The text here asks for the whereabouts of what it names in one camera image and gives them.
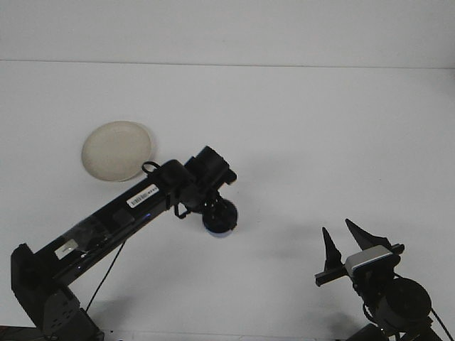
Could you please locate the pale round plate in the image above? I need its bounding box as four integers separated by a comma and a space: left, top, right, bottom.
81, 120, 157, 183

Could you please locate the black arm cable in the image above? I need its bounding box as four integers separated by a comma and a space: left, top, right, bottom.
360, 273, 455, 340
85, 161, 161, 313

